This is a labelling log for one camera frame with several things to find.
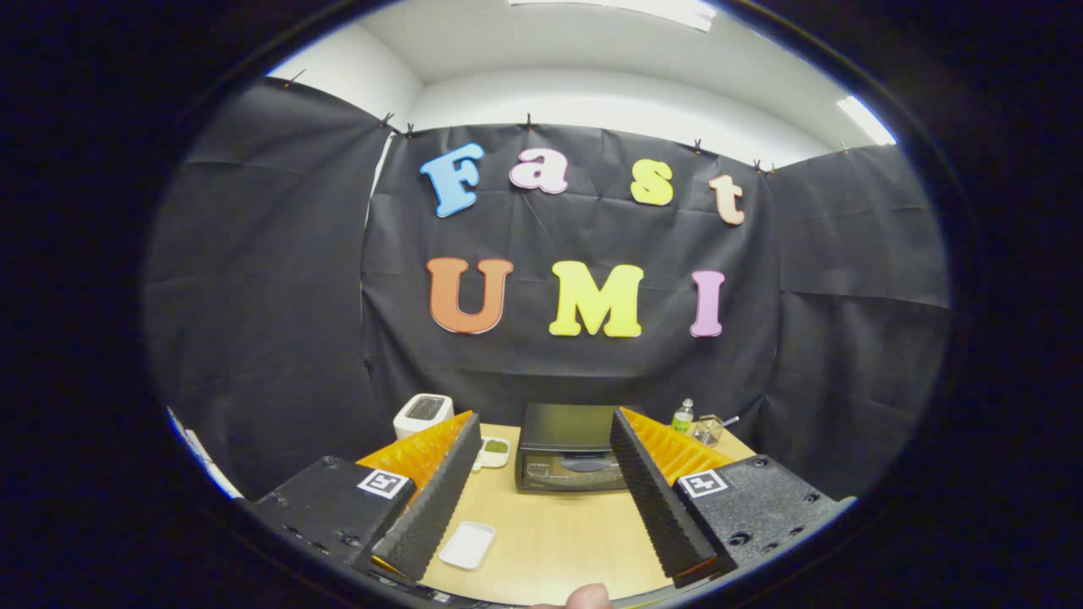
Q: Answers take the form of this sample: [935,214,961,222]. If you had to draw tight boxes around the small white plate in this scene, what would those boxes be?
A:
[438,520,498,571]

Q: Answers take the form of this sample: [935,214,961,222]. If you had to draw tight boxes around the black toaster oven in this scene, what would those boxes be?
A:
[514,403,631,495]

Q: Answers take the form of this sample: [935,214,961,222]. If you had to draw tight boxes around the short ceiling light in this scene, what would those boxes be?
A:
[836,95,898,146]

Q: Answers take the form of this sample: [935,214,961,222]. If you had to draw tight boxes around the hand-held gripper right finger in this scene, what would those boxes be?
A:
[609,407,855,589]

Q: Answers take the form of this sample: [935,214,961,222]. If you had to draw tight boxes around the white dish with seeds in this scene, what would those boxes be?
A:
[474,436,512,472]

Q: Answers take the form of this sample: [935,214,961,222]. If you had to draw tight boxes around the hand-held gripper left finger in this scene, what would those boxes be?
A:
[251,411,483,583]

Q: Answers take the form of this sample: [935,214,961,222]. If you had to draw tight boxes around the white toaster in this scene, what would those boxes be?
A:
[393,393,455,441]

